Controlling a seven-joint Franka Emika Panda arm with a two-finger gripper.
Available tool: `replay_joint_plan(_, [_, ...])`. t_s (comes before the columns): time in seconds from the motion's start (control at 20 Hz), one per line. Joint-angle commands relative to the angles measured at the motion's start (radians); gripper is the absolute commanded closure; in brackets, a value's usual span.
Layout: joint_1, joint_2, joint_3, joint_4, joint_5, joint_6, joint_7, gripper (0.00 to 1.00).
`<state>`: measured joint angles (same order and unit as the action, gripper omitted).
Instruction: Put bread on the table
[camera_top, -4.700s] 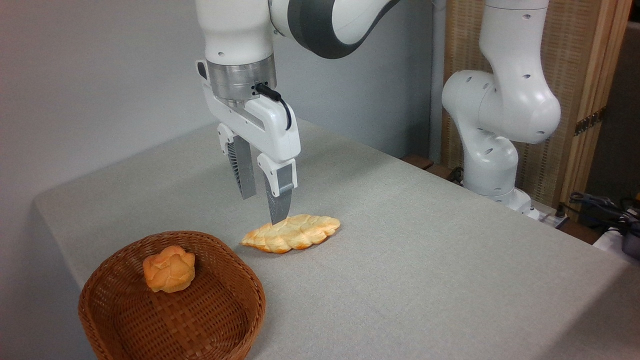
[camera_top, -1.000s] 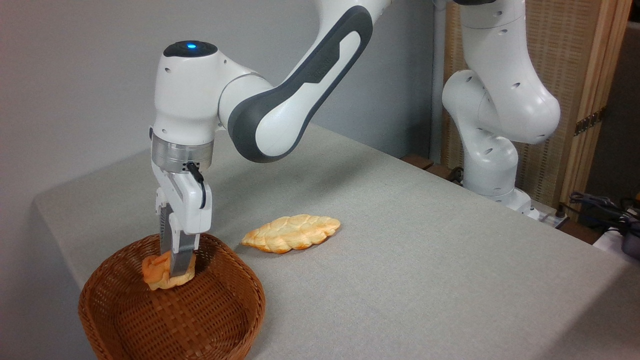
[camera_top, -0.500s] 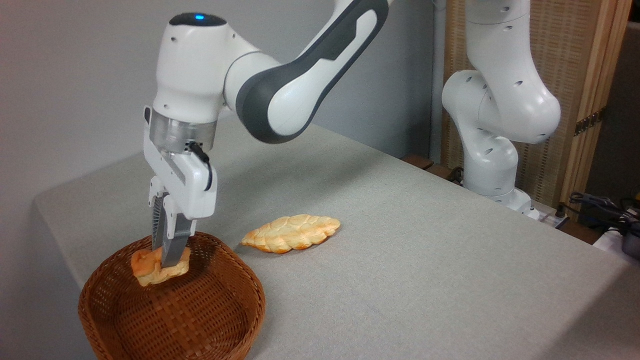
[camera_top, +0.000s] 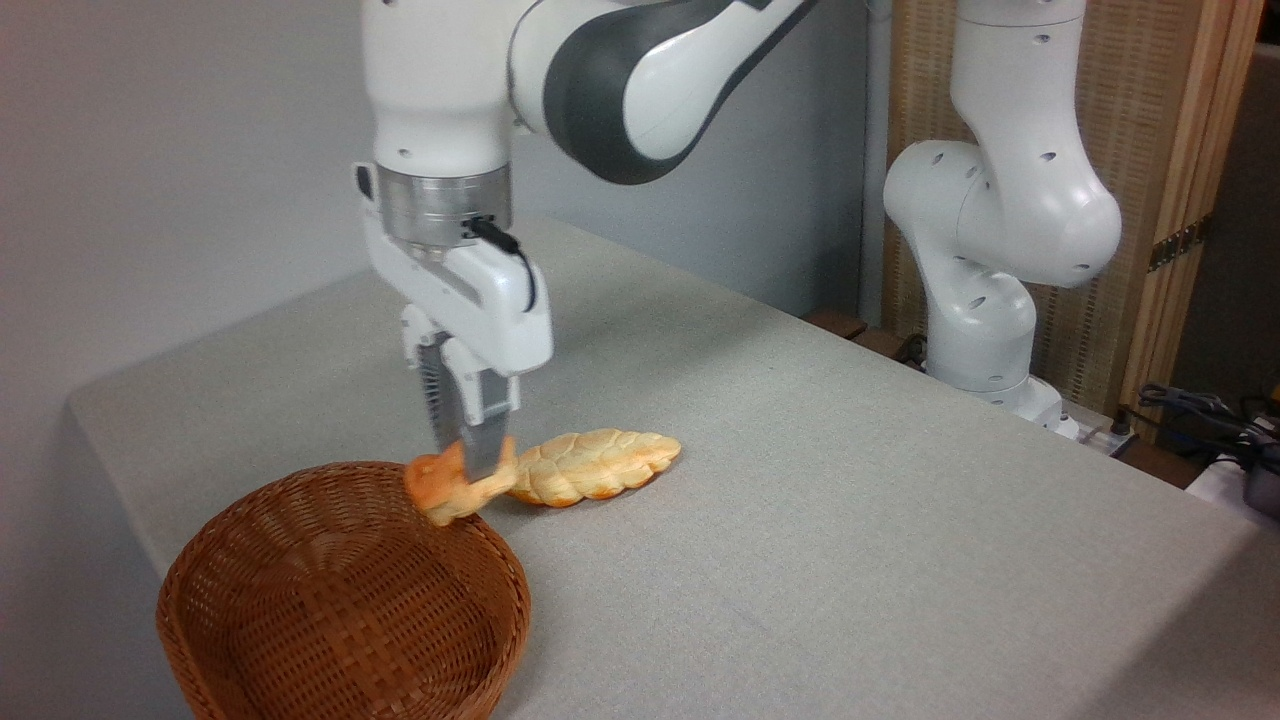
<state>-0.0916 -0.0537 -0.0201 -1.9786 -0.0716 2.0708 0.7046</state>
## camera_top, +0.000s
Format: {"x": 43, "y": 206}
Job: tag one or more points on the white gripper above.
{"x": 495, "y": 315}

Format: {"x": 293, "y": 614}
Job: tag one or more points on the small round bread roll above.
{"x": 445, "y": 492}

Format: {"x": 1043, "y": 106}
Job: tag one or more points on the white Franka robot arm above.
{"x": 1010, "y": 200}

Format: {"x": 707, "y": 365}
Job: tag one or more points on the long braided bread loaf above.
{"x": 600, "y": 462}

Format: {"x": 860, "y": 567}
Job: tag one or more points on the brown wicker basket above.
{"x": 400, "y": 640}

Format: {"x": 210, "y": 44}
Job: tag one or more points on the wood and rattan folding screen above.
{"x": 1140, "y": 120}

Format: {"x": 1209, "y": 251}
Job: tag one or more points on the dark grey device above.
{"x": 1265, "y": 482}

